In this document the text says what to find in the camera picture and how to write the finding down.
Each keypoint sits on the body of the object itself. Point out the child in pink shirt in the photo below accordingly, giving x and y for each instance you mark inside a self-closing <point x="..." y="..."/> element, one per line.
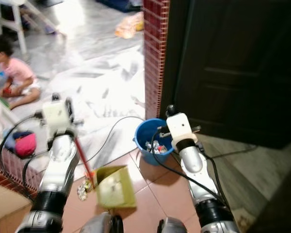
<point x="17" y="73"/>

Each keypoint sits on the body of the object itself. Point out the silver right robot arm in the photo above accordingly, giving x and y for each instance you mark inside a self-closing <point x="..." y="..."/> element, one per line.
<point x="191" y="160"/>

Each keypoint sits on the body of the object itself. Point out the white plastic stool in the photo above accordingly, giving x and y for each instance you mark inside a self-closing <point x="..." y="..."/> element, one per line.
<point x="19" y="19"/>

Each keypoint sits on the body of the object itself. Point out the colourful green toy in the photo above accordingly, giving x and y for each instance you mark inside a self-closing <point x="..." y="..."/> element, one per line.
<point x="0" y="104"/>

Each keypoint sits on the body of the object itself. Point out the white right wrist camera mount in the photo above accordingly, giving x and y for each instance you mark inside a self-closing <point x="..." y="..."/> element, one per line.
<point x="179" y="126"/>

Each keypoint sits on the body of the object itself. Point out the crumpled white litter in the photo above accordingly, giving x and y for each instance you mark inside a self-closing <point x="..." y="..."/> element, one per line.
<point x="157" y="147"/>

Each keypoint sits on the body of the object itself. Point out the crumpled wrapper litter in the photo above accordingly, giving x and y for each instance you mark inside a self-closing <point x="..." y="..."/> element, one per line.
<point x="84" y="190"/>

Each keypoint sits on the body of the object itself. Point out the grey left robot leg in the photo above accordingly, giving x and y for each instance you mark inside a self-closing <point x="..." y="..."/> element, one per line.
<point x="102" y="224"/>

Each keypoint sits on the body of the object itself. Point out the orange plastic bag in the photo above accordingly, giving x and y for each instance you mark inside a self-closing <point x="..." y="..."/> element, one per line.
<point x="130" y="25"/>

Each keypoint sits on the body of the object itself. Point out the white plastic sheet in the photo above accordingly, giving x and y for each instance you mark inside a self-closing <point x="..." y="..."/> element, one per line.
<point x="106" y="82"/>

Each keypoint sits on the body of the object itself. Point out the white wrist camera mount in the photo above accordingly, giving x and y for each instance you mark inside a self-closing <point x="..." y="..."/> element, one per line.
<point x="179" y="126"/>
<point x="56" y="115"/>

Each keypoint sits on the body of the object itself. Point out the dark blue mat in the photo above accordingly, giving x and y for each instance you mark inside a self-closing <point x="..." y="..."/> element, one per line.
<point x="116" y="5"/>

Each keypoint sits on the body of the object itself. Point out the dark wooden door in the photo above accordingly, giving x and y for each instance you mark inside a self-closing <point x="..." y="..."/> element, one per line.
<point x="237" y="68"/>

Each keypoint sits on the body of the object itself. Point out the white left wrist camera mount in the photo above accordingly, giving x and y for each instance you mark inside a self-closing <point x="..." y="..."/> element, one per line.
<point x="56" y="115"/>

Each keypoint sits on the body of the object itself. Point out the grey right robot leg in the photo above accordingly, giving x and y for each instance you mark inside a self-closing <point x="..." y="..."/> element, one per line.
<point x="172" y="227"/>

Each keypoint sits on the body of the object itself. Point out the pink cap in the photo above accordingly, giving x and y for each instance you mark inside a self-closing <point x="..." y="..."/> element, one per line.
<point x="26" y="145"/>

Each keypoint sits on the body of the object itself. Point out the blue plastic bucket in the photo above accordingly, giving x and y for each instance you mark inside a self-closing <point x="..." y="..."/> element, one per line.
<point x="145" y="131"/>

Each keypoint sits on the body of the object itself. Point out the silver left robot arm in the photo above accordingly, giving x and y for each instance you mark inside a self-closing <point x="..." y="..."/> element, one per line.
<point x="60" y="165"/>

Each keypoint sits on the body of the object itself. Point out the grey robot leg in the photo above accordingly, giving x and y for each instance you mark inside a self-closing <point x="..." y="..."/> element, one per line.
<point x="102" y="224"/>
<point x="172" y="227"/>

